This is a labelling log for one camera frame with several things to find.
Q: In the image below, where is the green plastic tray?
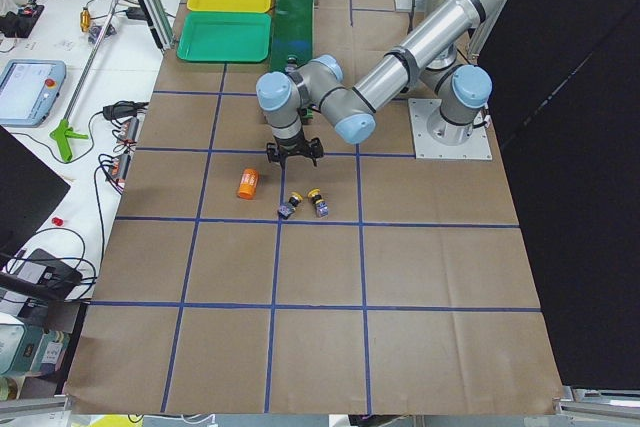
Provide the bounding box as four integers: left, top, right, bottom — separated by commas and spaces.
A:
176, 11, 271, 63

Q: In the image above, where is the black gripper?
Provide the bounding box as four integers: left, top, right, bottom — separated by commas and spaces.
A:
266, 138, 324, 170

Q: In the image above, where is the green handled reach tool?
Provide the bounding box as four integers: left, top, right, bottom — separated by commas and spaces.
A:
49, 0, 119, 163

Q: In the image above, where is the yellow push button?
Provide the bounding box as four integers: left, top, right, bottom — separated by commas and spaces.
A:
307, 188, 329, 218
277, 192, 303, 219

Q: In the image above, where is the teach pendant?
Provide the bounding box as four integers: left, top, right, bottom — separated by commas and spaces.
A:
1, 59, 67, 128

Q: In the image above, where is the black monitor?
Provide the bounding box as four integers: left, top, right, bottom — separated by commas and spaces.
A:
0, 128, 70, 256

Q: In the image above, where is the black power adapter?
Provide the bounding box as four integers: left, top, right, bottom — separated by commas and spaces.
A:
125, 7, 146, 21

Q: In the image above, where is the orange cylinder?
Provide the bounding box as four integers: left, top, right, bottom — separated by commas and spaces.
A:
236, 168, 259, 200

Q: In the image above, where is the green conveyor belt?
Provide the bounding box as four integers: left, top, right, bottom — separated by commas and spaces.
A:
259, 0, 321, 126

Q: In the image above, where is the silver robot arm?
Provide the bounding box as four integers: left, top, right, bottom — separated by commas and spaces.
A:
256, 0, 503, 166

